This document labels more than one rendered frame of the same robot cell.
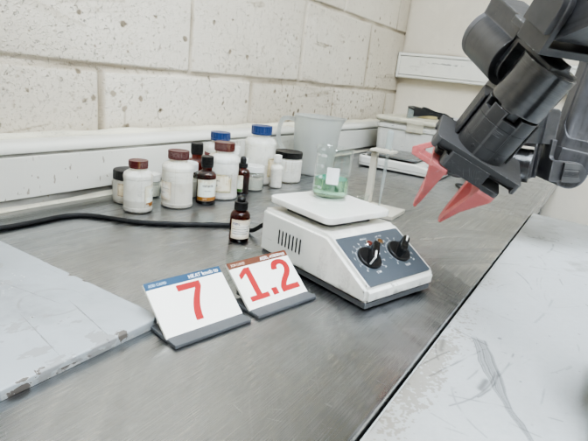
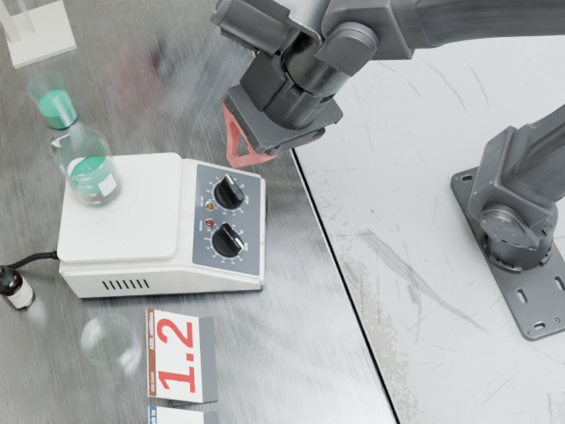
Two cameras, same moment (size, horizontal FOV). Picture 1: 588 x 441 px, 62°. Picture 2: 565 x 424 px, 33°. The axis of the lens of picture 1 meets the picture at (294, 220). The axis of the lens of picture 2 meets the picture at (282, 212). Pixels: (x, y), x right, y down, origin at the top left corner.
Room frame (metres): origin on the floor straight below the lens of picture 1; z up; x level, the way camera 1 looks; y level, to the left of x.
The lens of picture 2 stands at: (0.15, 0.14, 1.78)
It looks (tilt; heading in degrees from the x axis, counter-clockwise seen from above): 60 degrees down; 322
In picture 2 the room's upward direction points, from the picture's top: 12 degrees counter-clockwise
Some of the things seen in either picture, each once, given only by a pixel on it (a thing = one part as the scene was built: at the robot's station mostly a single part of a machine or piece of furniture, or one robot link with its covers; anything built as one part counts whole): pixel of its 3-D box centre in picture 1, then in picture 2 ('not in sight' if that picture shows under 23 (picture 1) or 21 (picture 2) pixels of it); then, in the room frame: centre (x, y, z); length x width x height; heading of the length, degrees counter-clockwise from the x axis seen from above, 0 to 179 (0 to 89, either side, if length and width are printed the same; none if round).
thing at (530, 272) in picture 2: not in sight; (520, 229); (0.34, -0.29, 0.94); 0.20 x 0.07 x 0.08; 149
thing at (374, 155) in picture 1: (384, 181); (22, 1); (0.97, -0.17, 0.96); 0.08 x 0.08 x 0.13; 61
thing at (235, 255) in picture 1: (247, 262); (109, 341); (0.59, 0.05, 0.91); 0.06 x 0.06 x 0.02
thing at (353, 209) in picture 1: (329, 205); (121, 207); (0.65, -0.05, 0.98); 0.12 x 0.12 x 0.01; 42
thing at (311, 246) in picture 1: (339, 241); (155, 226); (0.63, -0.06, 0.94); 0.22 x 0.13 x 0.08; 42
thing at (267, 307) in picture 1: (271, 281); (182, 354); (0.52, 0.02, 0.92); 0.09 x 0.06 x 0.04; 137
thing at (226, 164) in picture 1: (223, 170); not in sight; (0.95, 0.15, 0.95); 0.06 x 0.06 x 0.11
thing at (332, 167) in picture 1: (331, 171); (88, 170); (0.68, -0.04, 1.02); 0.06 x 0.05 x 0.08; 27
